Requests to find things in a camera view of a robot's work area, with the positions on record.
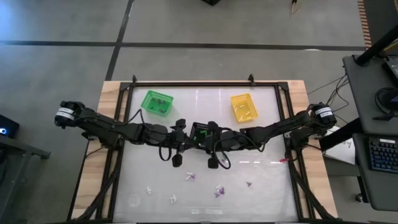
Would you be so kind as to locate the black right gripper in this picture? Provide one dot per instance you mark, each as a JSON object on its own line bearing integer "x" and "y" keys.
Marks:
{"x": 230, "y": 141}

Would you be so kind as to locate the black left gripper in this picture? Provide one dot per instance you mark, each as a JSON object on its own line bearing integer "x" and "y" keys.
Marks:
{"x": 164, "y": 137}

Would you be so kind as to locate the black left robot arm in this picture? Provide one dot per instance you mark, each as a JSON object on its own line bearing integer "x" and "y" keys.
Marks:
{"x": 102, "y": 124}

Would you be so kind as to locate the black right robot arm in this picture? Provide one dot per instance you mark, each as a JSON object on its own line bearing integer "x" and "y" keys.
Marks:
{"x": 280, "y": 127}

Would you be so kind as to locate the black plastic basket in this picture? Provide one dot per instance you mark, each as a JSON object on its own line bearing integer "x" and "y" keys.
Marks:
{"x": 199, "y": 126}

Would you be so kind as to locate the green plastic basket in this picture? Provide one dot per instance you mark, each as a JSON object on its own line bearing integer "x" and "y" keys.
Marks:
{"x": 144, "y": 102}

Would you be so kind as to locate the yellow plastic basket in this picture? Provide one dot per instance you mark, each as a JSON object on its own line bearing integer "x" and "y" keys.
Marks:
{"x": 245, "y": 101}

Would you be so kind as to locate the purple and white toy pieces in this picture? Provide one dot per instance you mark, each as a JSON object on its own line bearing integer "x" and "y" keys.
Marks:
{"x": 222, "y": 190}

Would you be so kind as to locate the red tag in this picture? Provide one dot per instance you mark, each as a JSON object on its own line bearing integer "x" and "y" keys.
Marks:
{"x": 283, "y": 160}

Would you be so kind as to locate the white paper sheet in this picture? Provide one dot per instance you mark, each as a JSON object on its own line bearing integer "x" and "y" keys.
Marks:
{"x": 342, "y": 152}

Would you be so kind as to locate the black floor object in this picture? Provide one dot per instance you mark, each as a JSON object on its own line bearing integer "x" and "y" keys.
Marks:
{"x": 211, "y": 1}

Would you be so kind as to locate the dark grey cart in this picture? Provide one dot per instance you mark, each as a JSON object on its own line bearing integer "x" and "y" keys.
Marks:
{"x": 18, "y": 149}

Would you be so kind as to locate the grey desk with keyboard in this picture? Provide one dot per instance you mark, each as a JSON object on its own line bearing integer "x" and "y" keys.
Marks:
{"x": 373, "y": 189}

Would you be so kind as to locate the black round stand base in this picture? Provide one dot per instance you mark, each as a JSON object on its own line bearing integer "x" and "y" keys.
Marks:
{"x": 377, "y": 99}

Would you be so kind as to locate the black box with blue light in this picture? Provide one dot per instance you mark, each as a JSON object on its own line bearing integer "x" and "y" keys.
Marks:
{"x": 11, "y": 127}

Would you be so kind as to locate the black backlit keyboard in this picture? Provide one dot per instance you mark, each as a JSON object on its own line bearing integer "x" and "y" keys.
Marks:
{"x": 384, "y": 155}

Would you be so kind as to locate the black monitor pole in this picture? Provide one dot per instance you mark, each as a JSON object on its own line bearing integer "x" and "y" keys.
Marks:
{"x": 373, "y": 49}

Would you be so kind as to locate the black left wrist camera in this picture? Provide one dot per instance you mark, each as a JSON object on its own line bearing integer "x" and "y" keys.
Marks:
{"x": 177, "y": 160}

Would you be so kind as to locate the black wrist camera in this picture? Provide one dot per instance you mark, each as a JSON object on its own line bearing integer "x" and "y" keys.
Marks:
{"x": 213, "y": 163}
{"x": 177, "y": 160}

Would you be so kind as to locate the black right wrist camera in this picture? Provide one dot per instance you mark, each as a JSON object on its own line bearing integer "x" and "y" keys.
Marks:
{"x": 213, "y": 163}

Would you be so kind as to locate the black frame clamp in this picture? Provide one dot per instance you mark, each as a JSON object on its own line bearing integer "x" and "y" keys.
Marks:
{"x": 134, "y": 79}
{"x": 251, "y": 79}

